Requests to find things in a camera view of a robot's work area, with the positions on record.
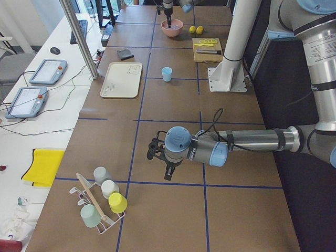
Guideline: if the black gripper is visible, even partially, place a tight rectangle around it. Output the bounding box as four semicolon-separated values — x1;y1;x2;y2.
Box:
164;156;183;181
164;8;172;28

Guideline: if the pile of clear ice cubes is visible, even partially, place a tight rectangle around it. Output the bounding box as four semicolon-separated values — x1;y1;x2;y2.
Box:
162;22;180;30

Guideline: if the light blue plastic cup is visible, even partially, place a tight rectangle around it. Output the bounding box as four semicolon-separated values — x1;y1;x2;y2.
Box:
161;67;173;82

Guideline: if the yellow plastic cup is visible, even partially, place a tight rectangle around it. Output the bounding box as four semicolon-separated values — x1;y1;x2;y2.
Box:
108;192;128;214

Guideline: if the white plastic cup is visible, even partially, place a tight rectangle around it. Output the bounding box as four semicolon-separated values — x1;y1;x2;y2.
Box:
101;180;120;199

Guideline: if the grey plastic cup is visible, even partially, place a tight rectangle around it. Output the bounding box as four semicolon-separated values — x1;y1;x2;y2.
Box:
93;166;112;186

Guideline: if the mint green plastic cup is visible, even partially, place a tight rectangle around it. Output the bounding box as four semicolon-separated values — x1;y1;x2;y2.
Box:
80;204;101;228

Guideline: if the pink plastic bowl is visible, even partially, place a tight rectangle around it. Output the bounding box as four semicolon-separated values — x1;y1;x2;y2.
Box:
161;18;184;38

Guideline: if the yellow lemon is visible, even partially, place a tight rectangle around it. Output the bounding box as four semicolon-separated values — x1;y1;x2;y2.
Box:
196;26;204;35
189;26;196;34

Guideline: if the steel tube with black cap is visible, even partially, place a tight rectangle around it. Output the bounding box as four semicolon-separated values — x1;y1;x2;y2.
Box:
196;49;222;55

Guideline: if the yellow plastic knife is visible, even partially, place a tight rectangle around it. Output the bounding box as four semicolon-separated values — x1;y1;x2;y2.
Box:
193;43;215;47

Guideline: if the wooden cutting board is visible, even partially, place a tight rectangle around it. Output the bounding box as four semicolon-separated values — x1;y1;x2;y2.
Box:
192;38;223;62

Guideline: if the grey folded cloth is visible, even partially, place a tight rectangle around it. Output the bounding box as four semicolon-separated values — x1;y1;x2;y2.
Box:
117;49;134;60

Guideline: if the cream bear serving tray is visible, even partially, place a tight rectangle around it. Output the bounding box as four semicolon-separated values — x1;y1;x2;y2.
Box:
100;62;142;98

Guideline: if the black keyboard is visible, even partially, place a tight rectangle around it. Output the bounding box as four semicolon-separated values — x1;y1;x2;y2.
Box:
69;19;89;45

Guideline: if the black computer mouse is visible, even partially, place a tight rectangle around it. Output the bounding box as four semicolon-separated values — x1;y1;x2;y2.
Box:
50;47;60;55

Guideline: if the yellow cloth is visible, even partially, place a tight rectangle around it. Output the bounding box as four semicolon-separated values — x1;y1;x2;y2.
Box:
21;149;65;187

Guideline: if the teach pendant tablet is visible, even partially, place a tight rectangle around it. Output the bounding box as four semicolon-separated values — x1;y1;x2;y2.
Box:
29;59;68;85
5;87;48;119

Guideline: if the white wire cup rack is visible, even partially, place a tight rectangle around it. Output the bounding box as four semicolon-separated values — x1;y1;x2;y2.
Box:
69;183;126;234

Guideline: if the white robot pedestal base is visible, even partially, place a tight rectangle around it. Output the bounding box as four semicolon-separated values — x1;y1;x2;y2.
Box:
208;0;261;92

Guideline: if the wooden rack handle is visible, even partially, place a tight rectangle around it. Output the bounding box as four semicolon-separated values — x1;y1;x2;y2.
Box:
76;173;107;222

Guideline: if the aluminium frame post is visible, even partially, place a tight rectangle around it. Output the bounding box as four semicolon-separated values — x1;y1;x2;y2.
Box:
59;0;99;80

